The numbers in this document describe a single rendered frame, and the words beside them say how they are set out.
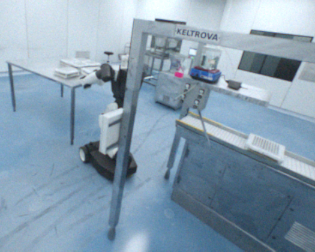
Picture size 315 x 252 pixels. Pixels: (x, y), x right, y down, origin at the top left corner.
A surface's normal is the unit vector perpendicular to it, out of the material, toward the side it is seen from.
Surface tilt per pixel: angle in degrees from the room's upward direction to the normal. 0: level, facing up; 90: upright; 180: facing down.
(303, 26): 90
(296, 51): 90
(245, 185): 90
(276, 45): 90
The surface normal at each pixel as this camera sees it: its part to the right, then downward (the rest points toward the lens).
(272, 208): -0.62, 0.22
